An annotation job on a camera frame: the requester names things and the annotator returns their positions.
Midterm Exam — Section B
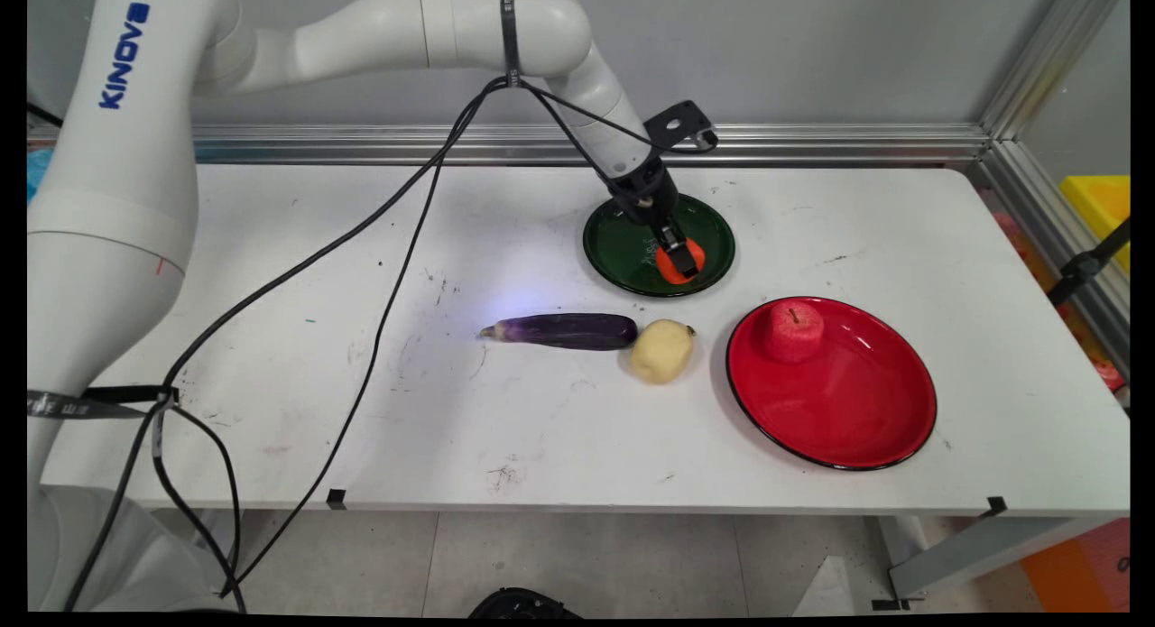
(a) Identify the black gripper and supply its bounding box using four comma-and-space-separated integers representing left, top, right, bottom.
605, 156, 701, 281

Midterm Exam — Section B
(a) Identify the orange toy fruit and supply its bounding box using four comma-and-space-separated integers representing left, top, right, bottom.
654, 237, 707, 288

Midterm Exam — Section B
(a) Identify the purple toy eggplant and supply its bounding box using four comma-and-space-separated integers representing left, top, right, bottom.
478, 313, 640, 352

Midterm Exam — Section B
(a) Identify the dark green round plate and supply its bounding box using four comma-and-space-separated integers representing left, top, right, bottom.
582, 190, 736, 299

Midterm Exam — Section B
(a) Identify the yellow toy potato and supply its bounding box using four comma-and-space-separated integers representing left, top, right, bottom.
630, 318, 698, 384

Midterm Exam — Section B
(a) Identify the red toy apple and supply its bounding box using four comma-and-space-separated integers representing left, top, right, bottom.
765, 300, 826, 364

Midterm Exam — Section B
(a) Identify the red round plate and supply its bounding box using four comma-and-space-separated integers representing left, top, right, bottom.
725, 296, 938, 472

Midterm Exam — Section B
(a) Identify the black object on floor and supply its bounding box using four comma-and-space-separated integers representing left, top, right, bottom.
468, 587, 584, 620

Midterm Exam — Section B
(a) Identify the black stand with clamp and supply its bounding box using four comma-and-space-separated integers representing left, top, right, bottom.
1047, 217, 1131, 309

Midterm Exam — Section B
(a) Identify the yellow plastic box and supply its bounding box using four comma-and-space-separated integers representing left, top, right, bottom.
1058, 174, 1131, 278

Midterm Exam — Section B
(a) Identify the grey angled table leg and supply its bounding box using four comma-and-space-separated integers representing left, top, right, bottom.
871, 516, 1084, 612

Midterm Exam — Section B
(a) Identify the orange box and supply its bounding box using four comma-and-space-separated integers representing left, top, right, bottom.
1020, 519, 1131, 613

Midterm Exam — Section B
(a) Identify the blue bubble wrap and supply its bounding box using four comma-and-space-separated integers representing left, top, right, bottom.
27, 149, 57, 204

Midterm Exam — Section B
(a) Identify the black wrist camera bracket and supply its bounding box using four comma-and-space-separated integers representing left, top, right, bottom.
642, 100, 721, 155

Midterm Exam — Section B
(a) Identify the aluminium back frame rail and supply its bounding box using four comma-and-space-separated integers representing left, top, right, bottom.
27, 122, 991, 169

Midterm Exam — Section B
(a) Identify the black strap on forearm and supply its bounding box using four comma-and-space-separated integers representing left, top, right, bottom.
499, 0, 523, 89

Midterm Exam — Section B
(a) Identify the thin black cable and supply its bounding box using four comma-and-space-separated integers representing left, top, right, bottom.
219, 75, 720, 601

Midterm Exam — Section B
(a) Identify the aluminium side frame rail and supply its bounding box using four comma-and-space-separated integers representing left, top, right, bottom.
964, 140, 1131, 402

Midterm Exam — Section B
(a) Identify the thick black cable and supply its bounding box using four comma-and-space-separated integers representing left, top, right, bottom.
63, 75, 664, 614

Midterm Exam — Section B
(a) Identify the aluminium corner post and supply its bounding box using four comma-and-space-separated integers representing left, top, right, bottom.
979, 0, 1125, 143

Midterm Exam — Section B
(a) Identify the black strap on arm base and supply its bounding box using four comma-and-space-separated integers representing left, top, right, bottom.
27, 386, 179, 422

